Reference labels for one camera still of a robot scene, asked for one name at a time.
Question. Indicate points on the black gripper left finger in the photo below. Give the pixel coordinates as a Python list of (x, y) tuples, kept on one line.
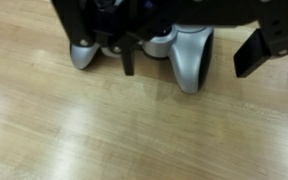
[(79, 23)]

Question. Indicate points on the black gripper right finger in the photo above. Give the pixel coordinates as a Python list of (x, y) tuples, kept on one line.
[(277, 30)]

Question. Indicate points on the silver game controller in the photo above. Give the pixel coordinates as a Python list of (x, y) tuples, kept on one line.
[(187, 56)]

